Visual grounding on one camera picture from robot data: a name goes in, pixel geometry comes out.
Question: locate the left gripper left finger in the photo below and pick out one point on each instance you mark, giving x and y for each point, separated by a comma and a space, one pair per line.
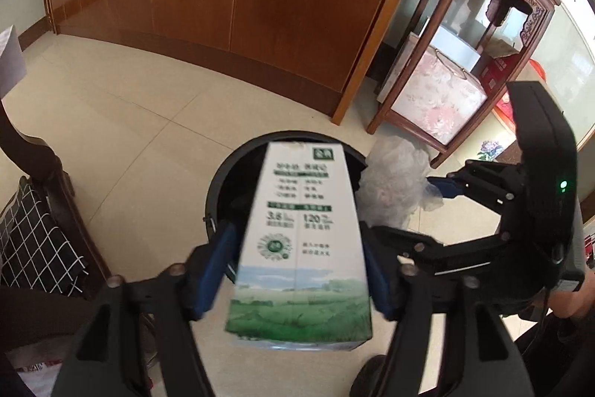
106, 357

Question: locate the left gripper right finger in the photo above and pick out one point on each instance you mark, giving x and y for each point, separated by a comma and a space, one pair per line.
449, 338

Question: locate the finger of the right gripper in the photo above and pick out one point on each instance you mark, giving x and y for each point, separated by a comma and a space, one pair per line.
448, 186

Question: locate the clear plastic bag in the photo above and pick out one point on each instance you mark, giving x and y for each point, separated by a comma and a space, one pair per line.
394, 184

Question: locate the green white milk carton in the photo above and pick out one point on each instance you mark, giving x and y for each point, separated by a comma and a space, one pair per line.
301, 278

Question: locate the person's right hand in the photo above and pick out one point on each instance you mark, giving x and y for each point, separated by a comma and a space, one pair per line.
574, 304

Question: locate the pink floral gift bag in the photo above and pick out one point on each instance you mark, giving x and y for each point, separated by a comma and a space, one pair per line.
442, 95

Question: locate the dark wooden chair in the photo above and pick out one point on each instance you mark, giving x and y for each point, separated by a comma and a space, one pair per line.
31, 316

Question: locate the black white grid cushion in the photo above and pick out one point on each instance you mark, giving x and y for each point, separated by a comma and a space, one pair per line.
35, 253

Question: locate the carved dark wood stand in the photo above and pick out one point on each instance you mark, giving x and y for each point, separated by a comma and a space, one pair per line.
504, 32

